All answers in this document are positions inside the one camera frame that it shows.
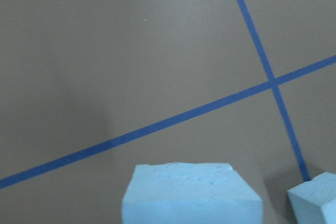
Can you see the light blue foam block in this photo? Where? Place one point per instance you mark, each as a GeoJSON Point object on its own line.
{"type": "Point", "coordinates": [314, 201]}
{"type": "Point", "coordinates": [190, 193]}

